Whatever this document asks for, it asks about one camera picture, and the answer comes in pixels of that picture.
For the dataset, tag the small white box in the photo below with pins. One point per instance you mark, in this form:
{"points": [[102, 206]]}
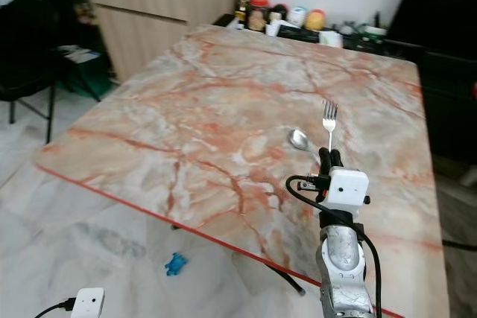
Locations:
{"points": [[331, 38]]}

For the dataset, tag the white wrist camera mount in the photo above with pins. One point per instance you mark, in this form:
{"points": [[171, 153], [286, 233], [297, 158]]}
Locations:
{"points": [[87, 303], [349, 188]]}

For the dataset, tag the silver metal fork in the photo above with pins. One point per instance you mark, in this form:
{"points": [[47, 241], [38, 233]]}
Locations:
{"points": [[329, 117]]}

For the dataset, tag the small blue toy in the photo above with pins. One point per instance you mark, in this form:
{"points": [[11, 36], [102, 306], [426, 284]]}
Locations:
{"points": [[177, 263]]}

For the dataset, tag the light wooden cabinet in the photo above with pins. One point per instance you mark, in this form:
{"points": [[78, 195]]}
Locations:
{"points": [[149, 16]]}

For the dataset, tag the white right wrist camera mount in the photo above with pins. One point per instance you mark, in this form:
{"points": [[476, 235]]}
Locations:
{"points": [[349, 188]]}

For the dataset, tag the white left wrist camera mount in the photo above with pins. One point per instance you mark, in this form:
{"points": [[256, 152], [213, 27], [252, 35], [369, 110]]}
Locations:
{"points": [[87, 303]]}

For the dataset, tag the printed paper leaflet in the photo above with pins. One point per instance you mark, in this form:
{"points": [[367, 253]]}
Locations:
{"points": [[80, 54]]}

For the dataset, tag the jar with dark lid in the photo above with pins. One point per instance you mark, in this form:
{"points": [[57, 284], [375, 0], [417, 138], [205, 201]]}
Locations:
{"points": [[278, 14]]}

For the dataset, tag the silver metal spoon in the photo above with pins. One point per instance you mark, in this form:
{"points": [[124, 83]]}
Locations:
{"points": [[299, 139]]}

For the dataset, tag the black chair with thin legs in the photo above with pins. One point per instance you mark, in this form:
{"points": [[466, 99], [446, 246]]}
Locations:
{"points": [[30, 42]]}

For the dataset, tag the yellow jar with red lid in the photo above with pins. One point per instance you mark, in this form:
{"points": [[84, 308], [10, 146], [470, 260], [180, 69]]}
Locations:
{"points": [[315, 20]]}

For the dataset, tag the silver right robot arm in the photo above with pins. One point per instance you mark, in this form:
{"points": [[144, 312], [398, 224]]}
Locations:
{"points": [[343, 255]]}

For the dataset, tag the white and blue jar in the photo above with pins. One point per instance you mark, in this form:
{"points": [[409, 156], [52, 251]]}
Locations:
{"points": [[297, 16]]}

